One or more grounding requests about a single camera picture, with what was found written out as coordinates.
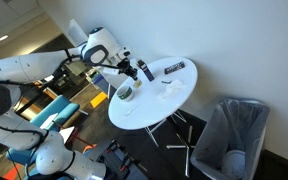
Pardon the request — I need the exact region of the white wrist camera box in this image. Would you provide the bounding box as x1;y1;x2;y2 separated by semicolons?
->
102;67;119;75

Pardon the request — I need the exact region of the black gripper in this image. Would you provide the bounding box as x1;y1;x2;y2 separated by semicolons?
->
117;58;138;81

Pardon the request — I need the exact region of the blue pasta box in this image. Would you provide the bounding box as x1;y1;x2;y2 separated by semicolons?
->
137;60;154;81

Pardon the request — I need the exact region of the clear plastic spoon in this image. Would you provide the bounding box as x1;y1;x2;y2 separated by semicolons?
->
125;106;138;116

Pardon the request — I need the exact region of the round white table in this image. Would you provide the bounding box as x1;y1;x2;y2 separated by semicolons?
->
107;56;199;178

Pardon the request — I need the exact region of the black equipment cart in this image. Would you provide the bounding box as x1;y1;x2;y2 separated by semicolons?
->
92;140;149;180

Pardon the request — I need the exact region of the teal armchair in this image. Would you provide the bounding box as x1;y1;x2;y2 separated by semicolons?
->
5;94;81;180

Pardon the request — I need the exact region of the clear plastic cup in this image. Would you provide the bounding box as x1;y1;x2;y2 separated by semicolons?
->
133;79;142;88

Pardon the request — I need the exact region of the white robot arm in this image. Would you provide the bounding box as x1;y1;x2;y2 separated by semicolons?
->
0;27;137;180

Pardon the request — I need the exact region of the white and green mug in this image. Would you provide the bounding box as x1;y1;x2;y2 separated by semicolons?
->
116;86;134;101

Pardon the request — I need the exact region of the crumpled clear plastic wrap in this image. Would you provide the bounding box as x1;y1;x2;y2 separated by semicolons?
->
158;80;186;99

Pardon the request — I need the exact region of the grey trash bin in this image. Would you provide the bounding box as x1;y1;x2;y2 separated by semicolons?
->
190;98;270;180

